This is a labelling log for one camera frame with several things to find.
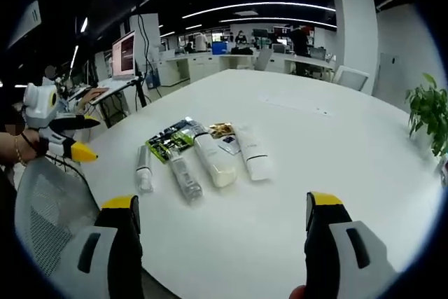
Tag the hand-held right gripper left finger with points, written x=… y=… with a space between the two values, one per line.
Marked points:
x=105 y=257

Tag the gold skincare sachet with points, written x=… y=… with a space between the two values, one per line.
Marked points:
x=220 y=129

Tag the potted green plant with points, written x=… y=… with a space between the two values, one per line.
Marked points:
x=428 y=110

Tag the white office counter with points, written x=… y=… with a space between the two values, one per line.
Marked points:
x=224 y=62

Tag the person's left hand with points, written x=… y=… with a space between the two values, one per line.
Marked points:
x=31 y=143

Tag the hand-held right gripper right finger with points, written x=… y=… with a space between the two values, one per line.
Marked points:
x=336 y=253

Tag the white skincare tube black stripe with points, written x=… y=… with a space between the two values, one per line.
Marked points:
x=253 y=155

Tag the green black skincare sachet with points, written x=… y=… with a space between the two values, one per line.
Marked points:
x=171 y=139

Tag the white cream skincare tube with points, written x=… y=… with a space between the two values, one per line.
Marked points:
x=215 y=159

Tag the small silver skincare tube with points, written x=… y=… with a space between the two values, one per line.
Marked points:
x=143 y=171

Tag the open laptop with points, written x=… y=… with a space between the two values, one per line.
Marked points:
x=120 y=64

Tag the grey mesh office chair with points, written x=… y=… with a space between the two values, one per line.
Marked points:
x=49 y=215

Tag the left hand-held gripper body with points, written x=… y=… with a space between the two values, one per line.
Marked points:
x=41 y=106

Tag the small white blue sachet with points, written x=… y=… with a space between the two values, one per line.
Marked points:
x=229 y=145

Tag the black tripod stand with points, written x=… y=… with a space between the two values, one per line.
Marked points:
x=140 y=90

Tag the white office chair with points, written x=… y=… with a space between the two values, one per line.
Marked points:
x=263 y=59
x=350 y=78

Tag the person's right hand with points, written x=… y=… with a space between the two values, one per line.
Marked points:
x=298 y=292

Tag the blue storage bin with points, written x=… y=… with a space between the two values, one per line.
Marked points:
x=221 y=47

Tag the clear skincare bottle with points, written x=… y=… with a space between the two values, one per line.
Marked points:
x=185 y=180

